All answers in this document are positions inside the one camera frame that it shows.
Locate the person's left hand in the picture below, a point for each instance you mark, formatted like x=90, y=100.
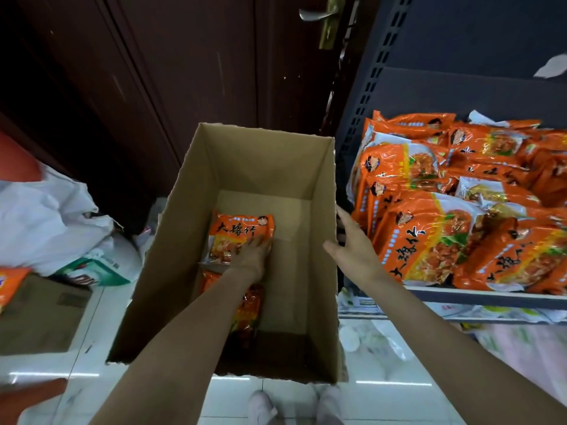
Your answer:
x=251, y=261

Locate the person's right hand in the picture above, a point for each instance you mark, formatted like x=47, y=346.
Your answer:
x=359, y=254

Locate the person's right thumb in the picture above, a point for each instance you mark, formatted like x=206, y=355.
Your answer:
x=334, y=248

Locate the person's left fingers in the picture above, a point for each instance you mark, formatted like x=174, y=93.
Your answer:
x=261, y=246

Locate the orange snack packet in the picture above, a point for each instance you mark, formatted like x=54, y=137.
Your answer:
x=232, y=234
x=248, y=312
x=9, y=285

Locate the large cardboard box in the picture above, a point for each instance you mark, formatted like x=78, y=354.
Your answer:
x=283, y=172

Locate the person's right forearm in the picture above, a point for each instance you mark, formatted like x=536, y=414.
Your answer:
x=452, y=354

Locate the person's left forearm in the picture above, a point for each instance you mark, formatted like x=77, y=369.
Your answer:
x=186, y=345

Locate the crumpled clear plastic bag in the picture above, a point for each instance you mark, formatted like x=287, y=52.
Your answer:
x=376, y=338

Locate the pile of orange snack bags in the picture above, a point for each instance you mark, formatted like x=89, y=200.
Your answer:
x=460, y=207

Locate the green and white sack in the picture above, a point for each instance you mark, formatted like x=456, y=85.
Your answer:
x=113, y=263

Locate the person's right white shoe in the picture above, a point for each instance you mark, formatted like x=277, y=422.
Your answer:
x=330, y=407

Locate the person's white shoe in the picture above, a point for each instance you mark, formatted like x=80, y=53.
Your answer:
x=330, y=407
x=261, y=409

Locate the person's left white shoe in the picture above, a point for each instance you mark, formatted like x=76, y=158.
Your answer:
x=261, y=409

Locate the dark brown wooden door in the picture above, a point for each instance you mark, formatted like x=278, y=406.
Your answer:
x=177, y=70

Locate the white plastic bag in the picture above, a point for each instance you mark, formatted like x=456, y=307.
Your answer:
x=44, y=216

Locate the dark grey metal shelf unit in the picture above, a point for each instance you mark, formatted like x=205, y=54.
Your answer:
x=452, y=61

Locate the flat brown cardboard box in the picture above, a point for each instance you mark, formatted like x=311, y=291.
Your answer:
x=40, y=314

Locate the red plastic object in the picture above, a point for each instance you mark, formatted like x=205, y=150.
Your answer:
x=15, y=159

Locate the reddish brown object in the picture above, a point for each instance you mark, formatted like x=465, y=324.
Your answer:
x=26, y=400

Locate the white paper scrap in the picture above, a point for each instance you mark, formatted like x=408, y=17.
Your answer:
x=553, y=67

